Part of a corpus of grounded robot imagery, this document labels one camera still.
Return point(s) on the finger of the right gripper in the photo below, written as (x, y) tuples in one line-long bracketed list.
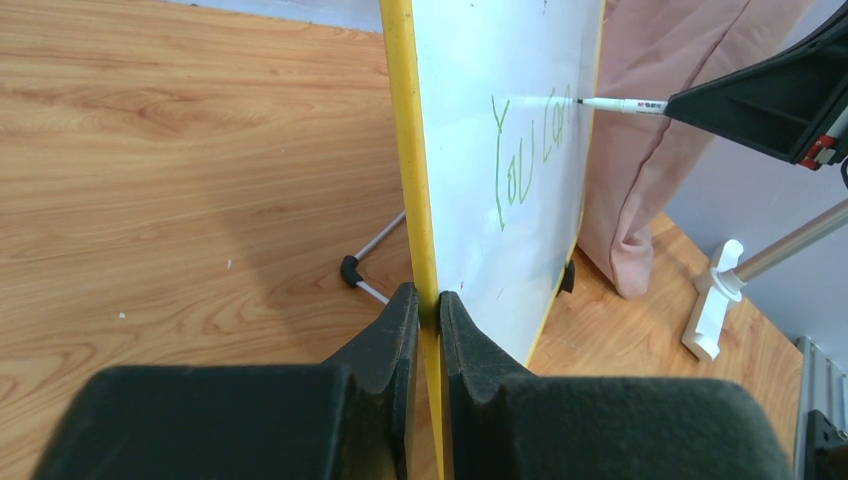
[(792, 106)]

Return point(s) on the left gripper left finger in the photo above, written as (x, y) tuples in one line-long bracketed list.
[(347, 417)]

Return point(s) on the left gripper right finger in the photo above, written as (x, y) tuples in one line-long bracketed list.
[(505, 422)]

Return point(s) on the white green marker pen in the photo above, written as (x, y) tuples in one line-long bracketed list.
[(627, 106)]

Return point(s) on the yellow-framed whiteboard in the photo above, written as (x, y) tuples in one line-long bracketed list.
[(493, 147)]

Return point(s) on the pink cloth shorts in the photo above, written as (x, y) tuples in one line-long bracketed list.
[(637, 163)]

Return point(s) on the white metal clothes rack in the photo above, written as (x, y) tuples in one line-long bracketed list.
[(719, 286)]

